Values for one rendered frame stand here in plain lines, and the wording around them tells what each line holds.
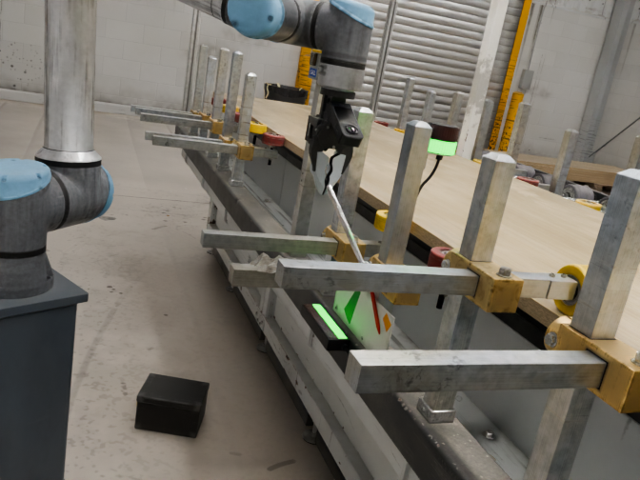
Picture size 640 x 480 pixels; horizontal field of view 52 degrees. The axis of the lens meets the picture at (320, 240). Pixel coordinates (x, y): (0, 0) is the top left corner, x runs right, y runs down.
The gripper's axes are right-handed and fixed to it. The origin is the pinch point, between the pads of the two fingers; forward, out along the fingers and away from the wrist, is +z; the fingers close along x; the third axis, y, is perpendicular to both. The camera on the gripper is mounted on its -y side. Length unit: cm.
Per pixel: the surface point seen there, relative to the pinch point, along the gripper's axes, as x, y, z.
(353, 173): -7.8, 4.4, -3.1
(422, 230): -22.2, -4.2, 6.0
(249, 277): 20.2, -24.3, 10.6
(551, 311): -22, -47, 5
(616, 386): -5, -76, 1
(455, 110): -117, 146, -11
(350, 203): -8.4, 4.4, 3.4
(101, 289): 31, 173, 95
